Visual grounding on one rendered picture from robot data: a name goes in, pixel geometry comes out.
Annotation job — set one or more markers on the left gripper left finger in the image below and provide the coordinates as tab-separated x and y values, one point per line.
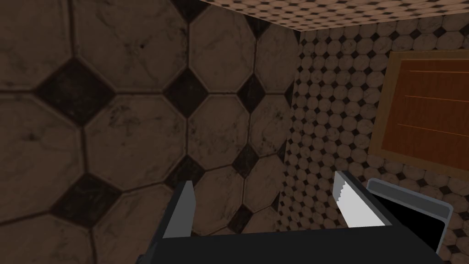
181	216

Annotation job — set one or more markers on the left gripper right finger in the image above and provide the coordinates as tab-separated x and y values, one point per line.
357	209

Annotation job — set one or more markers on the grey rimmed black box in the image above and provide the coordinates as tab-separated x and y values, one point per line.
416	220

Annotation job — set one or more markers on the brown wooden door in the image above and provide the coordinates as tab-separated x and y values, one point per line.
428	113

